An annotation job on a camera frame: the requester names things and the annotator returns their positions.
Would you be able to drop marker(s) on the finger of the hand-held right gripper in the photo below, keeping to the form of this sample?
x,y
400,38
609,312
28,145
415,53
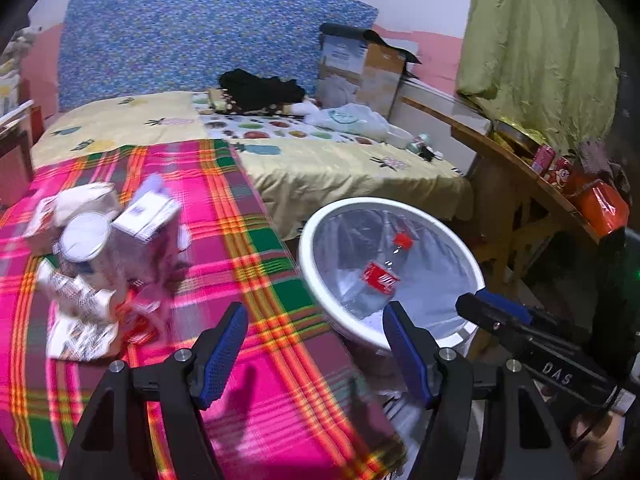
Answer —
x,y
505,307
485,317

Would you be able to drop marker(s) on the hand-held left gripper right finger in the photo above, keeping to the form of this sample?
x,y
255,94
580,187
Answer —
x,y
407,355

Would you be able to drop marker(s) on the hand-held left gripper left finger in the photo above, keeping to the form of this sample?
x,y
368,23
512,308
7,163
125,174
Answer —
x,y
225,352

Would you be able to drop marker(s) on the red and white wrapper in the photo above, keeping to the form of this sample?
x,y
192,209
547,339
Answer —
x,y
137,322

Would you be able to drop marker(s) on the clear plastic wrapper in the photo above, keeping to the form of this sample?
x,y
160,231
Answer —
x,y
150,270

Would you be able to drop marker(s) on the white round trash bin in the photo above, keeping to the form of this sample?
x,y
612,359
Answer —
x,y
310,240

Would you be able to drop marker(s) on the printed white paper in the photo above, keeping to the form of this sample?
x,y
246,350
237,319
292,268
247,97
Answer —
x,y
75,305

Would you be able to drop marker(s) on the small white carton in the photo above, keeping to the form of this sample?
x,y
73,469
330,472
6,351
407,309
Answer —
x,y
145,215

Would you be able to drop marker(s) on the white round paper cup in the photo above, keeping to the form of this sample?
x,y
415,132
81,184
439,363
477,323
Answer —
x,y
85,237

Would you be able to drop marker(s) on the person's right hand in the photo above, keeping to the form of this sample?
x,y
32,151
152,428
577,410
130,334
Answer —
x,y
597,435

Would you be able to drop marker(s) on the plastic bottle with red label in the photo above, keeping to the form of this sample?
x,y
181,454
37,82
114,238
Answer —
x,y
381,277

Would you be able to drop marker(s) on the pink plaid blanket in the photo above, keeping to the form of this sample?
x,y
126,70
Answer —
x,y
280,280

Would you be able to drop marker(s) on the clear plastic bin liner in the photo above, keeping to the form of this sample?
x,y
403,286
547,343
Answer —
x,y
350,240

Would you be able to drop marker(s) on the orange packet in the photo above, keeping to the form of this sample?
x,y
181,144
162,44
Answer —
x,y
600,205

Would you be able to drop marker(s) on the red can with face print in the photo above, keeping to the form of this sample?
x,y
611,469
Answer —
x,y
562,175

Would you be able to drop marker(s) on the wooden table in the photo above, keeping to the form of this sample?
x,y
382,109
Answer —
x,y
500,160

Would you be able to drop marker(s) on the plain red can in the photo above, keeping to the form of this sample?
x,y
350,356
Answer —
x,y
542,159

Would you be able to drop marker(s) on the round metal tin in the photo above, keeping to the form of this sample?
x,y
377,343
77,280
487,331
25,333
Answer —
x,y
520,137

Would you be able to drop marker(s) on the small black object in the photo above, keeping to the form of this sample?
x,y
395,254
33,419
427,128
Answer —
x,y
429,153

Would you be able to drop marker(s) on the small glass jar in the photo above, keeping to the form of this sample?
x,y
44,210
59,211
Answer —
x,y
417,142

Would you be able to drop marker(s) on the yellow pineapple print bedsheet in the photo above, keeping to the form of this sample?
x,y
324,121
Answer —
x,y
320,170

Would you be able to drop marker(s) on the crumpled beige paper bag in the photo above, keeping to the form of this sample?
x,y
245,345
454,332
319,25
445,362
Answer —
x,y
85,200

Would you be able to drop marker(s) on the white fruit print cloth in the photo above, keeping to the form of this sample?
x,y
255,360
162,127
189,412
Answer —
x,y
260,127

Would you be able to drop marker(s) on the small white printed box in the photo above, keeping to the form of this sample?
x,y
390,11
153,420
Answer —
x,y
40,215

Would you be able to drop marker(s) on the white plastic bag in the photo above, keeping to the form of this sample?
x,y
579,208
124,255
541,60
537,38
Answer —
x,y
350,117

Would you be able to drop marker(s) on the brown polka dot cloth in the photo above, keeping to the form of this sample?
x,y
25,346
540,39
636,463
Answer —
x,y
225,102

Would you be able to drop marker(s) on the green curtain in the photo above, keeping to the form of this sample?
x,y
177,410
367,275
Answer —
x,y
530,50

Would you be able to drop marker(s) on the black clothing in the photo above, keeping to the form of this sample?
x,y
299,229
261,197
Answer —
x,y
260,90

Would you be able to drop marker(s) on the cardboard box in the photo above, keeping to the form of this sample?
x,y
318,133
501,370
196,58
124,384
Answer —
x,y
380,72

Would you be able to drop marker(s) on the brown wooden furniture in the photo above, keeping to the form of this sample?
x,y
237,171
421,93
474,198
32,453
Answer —
x,y
15,170

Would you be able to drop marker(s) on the black plastic sheet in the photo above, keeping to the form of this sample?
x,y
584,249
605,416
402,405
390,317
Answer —
x,y
350,31

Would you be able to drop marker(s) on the blue floral mattress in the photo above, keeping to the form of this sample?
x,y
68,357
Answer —
x,y
200,35

